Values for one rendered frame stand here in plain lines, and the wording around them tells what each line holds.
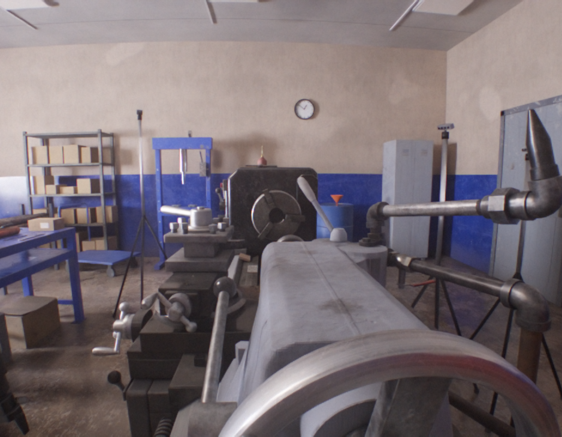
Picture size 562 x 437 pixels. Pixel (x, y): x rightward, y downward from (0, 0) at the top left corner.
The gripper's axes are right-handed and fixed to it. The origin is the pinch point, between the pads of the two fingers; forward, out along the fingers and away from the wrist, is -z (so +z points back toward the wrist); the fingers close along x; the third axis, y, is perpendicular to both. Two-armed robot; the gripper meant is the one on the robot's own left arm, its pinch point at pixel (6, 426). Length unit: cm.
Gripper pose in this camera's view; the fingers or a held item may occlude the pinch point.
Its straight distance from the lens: 129.8
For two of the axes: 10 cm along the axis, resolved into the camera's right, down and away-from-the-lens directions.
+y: -0.5, -1.3, 9.9
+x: 9.8, -2.0, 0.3
